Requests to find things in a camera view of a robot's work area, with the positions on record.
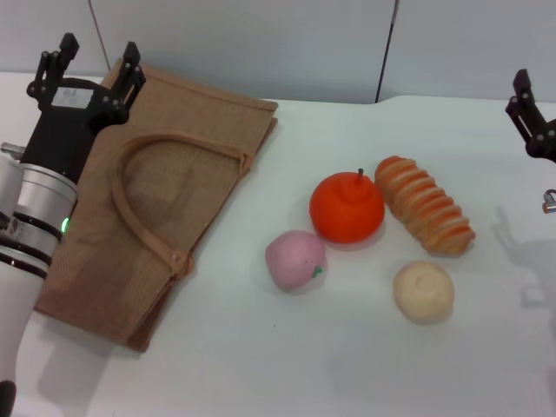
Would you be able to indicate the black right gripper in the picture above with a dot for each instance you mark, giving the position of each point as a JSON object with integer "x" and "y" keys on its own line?
{"x": 551, "y": 143}

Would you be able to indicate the beige round bun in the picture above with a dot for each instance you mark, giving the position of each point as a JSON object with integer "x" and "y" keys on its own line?
{"x": 423, "y": 291}

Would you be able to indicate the orange toy fruit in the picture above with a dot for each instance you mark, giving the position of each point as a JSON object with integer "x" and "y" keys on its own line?
{"x": 347, "y": 213}

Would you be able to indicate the pink toy peach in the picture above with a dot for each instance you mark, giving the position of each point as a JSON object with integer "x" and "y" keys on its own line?
{"x": 291, "y": 260}

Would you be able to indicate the orange striped bread loaf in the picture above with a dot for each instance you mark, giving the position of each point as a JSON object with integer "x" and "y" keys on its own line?
{"x": 425, "y": 208}

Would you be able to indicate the brown burlap handbag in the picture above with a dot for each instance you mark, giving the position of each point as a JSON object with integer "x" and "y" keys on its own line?
{"x": 195, "y": 130}

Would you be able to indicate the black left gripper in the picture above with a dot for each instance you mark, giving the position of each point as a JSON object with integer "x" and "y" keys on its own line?
{"x": 69, "y": 117}

